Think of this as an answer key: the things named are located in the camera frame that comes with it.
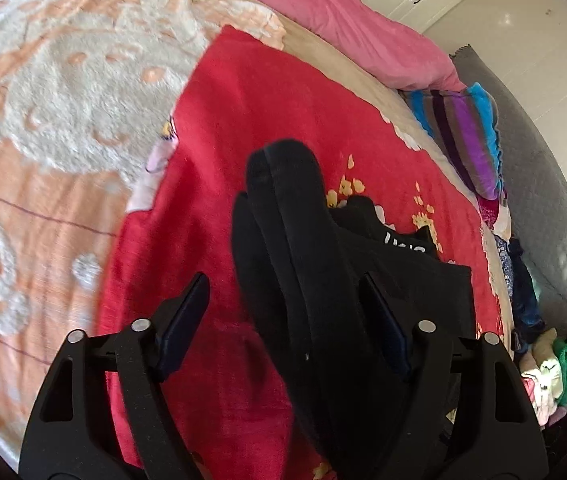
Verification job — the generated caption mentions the floral patterned fabric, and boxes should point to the floral patterned fabric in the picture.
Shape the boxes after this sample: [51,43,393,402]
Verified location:
[477,194,515,302]

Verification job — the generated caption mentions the striped colourful cloth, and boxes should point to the striped colourful cloth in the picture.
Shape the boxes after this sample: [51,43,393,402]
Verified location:
[406,82,507,207]

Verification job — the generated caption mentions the red floral blanket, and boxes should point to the red floral blanket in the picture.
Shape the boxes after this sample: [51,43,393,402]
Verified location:
[96,25,517,480]

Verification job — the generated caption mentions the black sweater with orange patches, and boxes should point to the black sweater with orange patches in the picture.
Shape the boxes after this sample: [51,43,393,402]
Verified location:
[231,138,475,480]

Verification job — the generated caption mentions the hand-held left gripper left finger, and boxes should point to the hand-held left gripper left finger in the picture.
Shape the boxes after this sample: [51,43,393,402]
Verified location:
[18,271,212,480]

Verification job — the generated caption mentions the blue garment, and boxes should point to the blue garment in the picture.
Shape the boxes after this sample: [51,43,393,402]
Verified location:
[506,237,547,332]

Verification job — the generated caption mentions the peach and white fleece blanket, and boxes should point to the peach and white fleece blanket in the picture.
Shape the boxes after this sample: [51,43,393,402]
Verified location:
[0,0,285,472]

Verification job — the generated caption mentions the grey quilted headboard cushion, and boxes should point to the grey quilted headboard cushion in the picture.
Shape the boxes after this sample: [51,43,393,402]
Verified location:
[448,45,567,334]

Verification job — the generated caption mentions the pink pillow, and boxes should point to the pink pillow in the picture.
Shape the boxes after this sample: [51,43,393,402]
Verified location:
[178,0,465,94]

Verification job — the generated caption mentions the green folded garment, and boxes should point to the green folded garment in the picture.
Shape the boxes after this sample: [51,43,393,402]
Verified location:
[552,339,567,407]

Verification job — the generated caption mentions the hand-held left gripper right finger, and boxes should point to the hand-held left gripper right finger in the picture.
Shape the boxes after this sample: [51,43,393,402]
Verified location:
[357,271,550,480]

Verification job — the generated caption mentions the white folded garment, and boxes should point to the white folded garment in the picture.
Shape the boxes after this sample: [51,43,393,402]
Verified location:
[522,357,564,425]

